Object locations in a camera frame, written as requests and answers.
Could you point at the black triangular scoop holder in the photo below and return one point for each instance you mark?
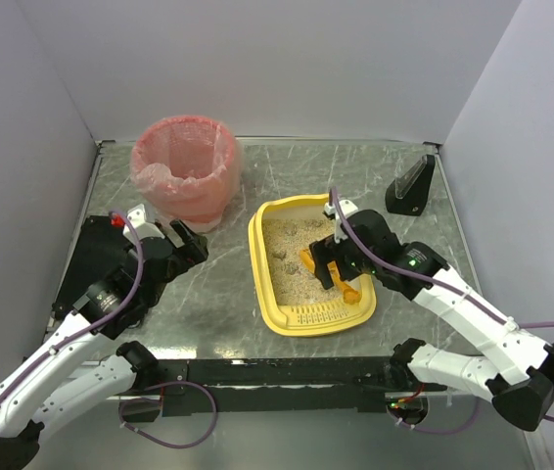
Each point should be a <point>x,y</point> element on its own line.
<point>408,194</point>

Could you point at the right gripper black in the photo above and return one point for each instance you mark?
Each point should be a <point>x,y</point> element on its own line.
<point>335,252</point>

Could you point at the litter clump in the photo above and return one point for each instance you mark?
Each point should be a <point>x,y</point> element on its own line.
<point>291,268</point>
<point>313,223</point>
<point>280,255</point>

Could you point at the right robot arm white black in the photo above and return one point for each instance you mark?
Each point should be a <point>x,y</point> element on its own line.
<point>513,369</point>

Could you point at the orange litter scoop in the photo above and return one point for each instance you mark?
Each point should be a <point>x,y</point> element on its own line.
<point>350,295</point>

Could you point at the yellow litter box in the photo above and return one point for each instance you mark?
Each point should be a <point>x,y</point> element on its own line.
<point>297,305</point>

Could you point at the pink lined waste basket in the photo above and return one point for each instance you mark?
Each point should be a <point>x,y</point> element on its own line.
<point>188,168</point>

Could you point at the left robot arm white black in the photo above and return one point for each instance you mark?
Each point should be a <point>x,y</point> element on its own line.
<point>115,276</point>

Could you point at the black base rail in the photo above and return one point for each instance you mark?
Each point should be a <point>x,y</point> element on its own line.
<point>363,383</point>

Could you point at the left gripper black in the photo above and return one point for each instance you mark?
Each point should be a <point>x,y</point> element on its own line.
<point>187,245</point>

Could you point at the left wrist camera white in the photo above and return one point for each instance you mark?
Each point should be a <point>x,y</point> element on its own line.
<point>141,219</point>

